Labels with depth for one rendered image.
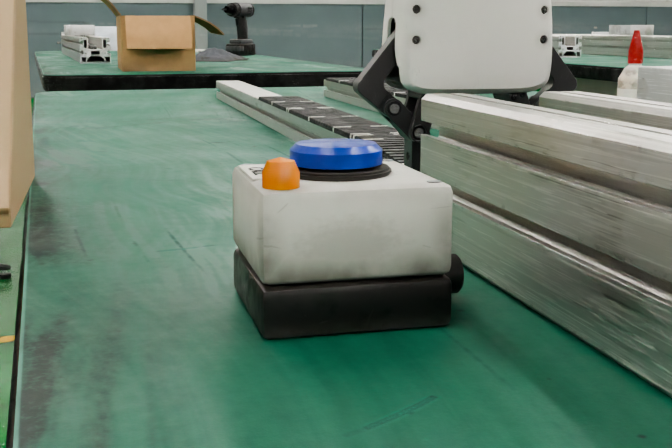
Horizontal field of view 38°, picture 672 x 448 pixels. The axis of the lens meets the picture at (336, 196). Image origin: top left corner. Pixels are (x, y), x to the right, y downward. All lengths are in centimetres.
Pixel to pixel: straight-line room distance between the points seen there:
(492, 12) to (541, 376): 30
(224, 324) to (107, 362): 6
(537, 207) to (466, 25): 20
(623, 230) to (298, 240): 12
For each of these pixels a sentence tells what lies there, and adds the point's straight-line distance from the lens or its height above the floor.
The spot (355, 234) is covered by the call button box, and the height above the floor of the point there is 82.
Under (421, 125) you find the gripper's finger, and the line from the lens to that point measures 60.
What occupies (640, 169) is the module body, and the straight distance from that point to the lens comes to 35.
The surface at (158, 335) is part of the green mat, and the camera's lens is 40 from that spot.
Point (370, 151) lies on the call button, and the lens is 41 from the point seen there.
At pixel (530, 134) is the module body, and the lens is 43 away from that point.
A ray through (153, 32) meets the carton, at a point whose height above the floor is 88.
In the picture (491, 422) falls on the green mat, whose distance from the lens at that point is 32.
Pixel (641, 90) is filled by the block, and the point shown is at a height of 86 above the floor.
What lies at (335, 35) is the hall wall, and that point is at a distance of 1203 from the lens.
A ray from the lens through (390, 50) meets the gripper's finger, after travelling 60.
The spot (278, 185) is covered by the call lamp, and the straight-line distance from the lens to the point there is 38.
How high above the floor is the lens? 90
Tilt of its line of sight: 10 degrees down
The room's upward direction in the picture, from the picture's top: straight up
